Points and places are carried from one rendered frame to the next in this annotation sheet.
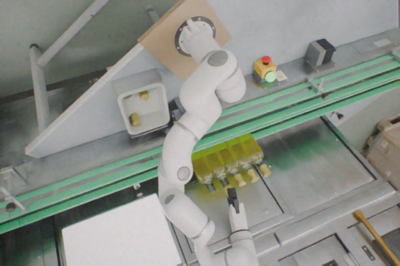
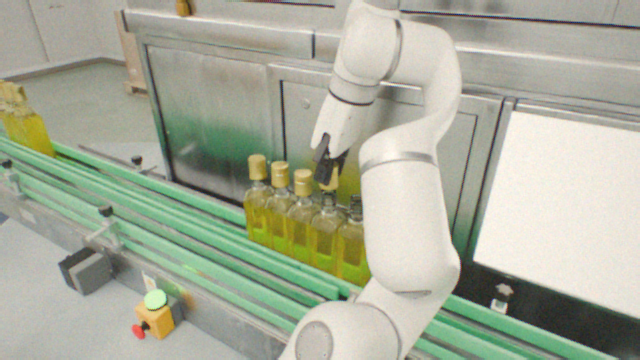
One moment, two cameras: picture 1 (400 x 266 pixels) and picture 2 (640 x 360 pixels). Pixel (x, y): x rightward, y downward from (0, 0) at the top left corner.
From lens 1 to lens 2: 0.56 m
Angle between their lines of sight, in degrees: 14
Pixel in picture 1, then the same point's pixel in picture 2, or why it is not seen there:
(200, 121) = not seen: outside the picture
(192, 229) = (406, 181)
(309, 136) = (197, 161)
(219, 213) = not seen: hidden behind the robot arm
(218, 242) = (414, 102)
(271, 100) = (178, 263)
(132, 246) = (598, 207)
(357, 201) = (175, 28)
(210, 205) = not seen: hidden behind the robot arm
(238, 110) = (230, 291)
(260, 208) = (311, 111)
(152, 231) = (529, 205)
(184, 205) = (381, 254)
